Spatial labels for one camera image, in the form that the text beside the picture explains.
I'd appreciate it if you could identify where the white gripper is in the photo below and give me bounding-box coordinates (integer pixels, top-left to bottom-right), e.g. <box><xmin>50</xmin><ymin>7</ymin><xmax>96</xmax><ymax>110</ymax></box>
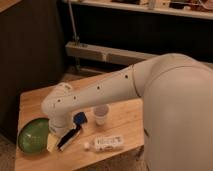
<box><xmin>47</xmin><ymin>115</ymin><xmax>70</xmax><ymax>153</ymax></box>

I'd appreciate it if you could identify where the green ceramic bowl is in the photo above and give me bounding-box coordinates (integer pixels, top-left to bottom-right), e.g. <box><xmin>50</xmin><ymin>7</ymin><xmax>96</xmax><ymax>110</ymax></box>
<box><xmin>17</xmin><ymin>118</ymin><xmax>49</xmax><ymax>155</ymax></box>

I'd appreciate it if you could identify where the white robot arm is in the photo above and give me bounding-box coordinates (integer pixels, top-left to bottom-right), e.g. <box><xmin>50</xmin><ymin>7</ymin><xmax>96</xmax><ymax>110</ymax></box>
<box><xmin>41</xmin><ymin>53</ymin><xmax>213</xmax><ymax>171</ymax></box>

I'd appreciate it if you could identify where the blue sponge block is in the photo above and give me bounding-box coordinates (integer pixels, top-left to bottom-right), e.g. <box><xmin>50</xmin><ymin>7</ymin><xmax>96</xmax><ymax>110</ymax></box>
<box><xmin>74</xmin><ymin>112</ymin><xmax>87</xmax><ymax>125</ymax></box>

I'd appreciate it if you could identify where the white labelled plastic bottle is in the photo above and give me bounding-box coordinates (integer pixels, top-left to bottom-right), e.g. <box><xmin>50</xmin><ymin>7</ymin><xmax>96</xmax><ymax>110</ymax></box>
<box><xmin>83</xmin><ymin>135</ymin><xmax>124</xmax><ymax>152</ymax></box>

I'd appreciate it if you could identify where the white plastic cup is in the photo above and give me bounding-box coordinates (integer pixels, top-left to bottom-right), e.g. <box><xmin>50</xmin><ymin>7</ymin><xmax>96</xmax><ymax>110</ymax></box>
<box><xmin>93</xmin><ymin>105</ymin><xmax>109</xmax><ymax>125</ymax></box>

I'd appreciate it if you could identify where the long grey metal beam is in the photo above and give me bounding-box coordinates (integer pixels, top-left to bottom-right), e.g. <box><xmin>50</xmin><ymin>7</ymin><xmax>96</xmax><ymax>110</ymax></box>
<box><xmin>65</xmin><ymin>42</ymin><xmax>155</xmax><ymax>65</ymax></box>

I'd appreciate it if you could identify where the metal stand pole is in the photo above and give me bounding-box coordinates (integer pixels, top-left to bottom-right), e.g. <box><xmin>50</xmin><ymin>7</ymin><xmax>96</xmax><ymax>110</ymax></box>
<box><xmin>68</xmin><ymin>0</ymin><xmax>80</xmax><ymax>45</ymax></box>

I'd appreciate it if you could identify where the cluttered wall shelf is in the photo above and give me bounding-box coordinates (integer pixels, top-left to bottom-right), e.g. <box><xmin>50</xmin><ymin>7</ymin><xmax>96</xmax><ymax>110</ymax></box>
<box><xmin>63</xmin><ymin>0</ymin><xmax>213</xmax><ymax>20</ymax></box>

